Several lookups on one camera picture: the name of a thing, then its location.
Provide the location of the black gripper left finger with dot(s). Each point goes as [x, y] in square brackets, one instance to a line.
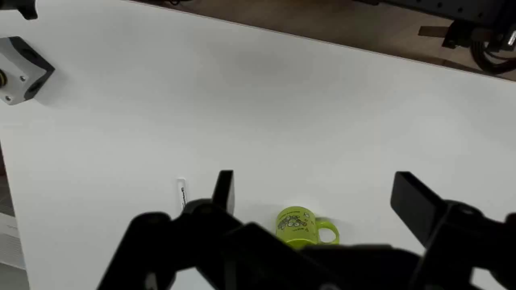
[223, 193]

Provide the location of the green mug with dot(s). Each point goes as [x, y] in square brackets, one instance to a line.
[299, 227]

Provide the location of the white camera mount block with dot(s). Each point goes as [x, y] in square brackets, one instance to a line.
[23, 71]

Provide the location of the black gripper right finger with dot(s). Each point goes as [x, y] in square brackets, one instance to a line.
[417, 205]

